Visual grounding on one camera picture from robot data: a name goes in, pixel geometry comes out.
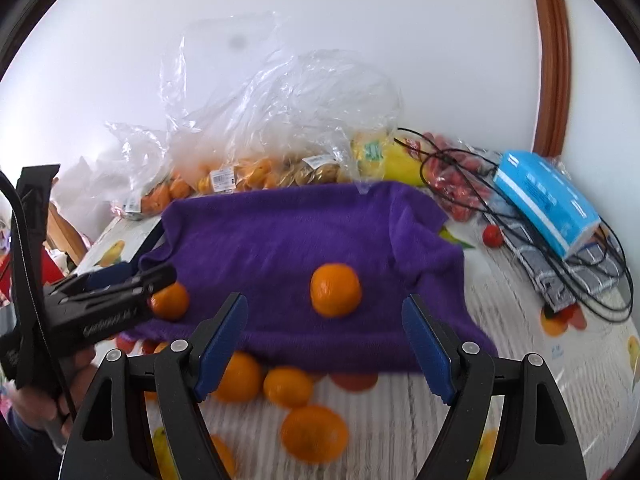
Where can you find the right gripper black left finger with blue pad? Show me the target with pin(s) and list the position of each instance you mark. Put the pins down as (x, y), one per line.
(184, 374)

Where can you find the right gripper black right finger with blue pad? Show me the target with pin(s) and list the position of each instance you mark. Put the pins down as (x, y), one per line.
(462, 379)

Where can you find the big orange mandarin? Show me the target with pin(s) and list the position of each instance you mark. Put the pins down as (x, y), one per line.
(241, 381)

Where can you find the orange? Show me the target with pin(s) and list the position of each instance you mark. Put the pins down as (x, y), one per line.
(171, 303)

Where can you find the round orange mandarin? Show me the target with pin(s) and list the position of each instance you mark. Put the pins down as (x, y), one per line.
(288, 387)

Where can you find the large orange mandarin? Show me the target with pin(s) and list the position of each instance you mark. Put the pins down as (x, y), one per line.
(335, 290)

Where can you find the oval orange kumquat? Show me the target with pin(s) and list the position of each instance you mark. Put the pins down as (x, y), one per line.
(225, 455)

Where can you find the person's left hand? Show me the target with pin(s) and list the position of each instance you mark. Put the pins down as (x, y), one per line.
(35, 407)

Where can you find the red box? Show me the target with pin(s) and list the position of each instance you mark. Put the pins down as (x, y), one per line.
(51, 273)

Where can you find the wooden chair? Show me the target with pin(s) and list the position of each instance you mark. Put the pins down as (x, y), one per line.
(62, 235)

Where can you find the white plastic bag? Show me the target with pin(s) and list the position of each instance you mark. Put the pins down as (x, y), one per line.
(85, 195)

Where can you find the grey checked cloth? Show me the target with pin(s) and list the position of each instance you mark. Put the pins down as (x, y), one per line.
(600, 266)

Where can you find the red tomato by cloth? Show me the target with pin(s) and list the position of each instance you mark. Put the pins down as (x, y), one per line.
(492, 236)

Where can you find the black tray under towel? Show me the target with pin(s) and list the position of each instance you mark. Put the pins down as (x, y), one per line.
(151, 232)

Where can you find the purple towel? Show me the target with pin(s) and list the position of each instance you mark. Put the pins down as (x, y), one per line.
(267, 244)

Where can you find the clear bag of small oranges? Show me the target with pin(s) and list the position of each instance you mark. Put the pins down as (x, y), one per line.
(141, 180)

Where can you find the blue tissue pack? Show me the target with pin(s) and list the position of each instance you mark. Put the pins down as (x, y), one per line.
(551, 203)

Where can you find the bag of red tomatoes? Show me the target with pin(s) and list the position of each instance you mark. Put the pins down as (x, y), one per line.
(457, 175)

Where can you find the yellow snack bag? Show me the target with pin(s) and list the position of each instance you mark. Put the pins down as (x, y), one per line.
(385, 159)

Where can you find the clear bag of longans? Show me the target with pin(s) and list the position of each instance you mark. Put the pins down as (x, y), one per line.
(320, 117)

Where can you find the brown wooden door frame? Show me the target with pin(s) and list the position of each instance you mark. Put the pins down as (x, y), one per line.
(555, 77)

